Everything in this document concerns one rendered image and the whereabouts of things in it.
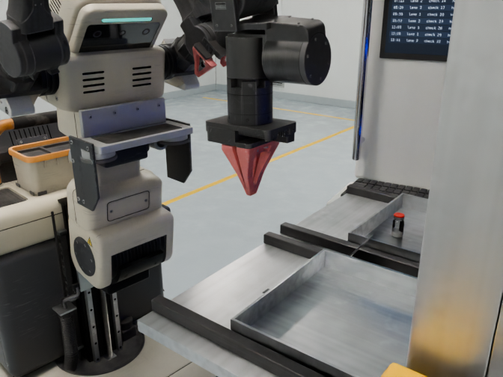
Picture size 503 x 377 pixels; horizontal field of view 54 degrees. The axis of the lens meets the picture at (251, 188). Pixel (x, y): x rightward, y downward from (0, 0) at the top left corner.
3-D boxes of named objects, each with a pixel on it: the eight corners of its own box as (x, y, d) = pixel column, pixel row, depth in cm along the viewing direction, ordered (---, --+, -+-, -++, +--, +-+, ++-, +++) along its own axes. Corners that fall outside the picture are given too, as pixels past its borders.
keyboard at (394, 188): (501, 208, 132) (504, 200, 131) (497, 228, 121) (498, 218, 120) (355, 182, 150) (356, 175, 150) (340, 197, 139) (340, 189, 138)
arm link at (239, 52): (245, 25, 63) (215, 28, 59) (290, 26, 59) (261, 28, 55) (246, 81, 66) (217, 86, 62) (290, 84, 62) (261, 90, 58)
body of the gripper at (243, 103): (268, 146, 59) (267, 82, 56) (203, 135, 65) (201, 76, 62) (297, 135, 64) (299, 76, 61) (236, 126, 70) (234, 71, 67)
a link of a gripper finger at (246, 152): (250, 206, 63) (248, 133, 60) (208, 194, 67) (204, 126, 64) (280, 191, 68) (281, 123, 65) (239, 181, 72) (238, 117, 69)
